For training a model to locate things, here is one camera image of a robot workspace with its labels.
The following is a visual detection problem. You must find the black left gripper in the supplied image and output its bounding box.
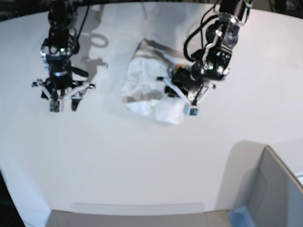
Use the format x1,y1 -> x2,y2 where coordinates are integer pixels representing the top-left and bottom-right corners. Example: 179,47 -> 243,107
165,65 -> 215,104

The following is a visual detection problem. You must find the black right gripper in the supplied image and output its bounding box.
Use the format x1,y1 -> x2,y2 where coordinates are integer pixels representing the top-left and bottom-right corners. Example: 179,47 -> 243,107
41,66 -> 90,111

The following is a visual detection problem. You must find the white printed t-shirt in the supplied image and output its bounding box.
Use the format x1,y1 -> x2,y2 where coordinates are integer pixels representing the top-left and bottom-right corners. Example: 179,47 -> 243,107
121,39 -> 187,125

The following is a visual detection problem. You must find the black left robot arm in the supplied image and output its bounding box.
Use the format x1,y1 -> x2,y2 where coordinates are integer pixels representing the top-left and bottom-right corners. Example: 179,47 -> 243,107
164,0 -> 253,105

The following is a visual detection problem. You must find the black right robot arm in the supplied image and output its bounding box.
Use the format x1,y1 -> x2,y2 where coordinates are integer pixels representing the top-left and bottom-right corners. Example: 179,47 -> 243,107
32,0 -> 95,113

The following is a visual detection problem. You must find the grey storage bin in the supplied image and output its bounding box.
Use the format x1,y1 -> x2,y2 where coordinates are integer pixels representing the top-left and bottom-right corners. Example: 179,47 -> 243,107
228,146 -> 303,227

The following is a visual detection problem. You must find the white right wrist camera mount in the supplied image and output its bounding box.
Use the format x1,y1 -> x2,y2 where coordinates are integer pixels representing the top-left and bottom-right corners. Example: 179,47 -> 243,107
31,79 -> 96,113

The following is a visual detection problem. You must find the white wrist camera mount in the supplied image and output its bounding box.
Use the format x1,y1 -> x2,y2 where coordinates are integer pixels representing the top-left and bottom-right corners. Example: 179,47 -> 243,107
31,79 -> 96,113
157,77 -> 211,117

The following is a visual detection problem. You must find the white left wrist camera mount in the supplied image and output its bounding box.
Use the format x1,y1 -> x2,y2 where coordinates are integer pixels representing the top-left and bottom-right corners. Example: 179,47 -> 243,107
157,77 -> 211,117

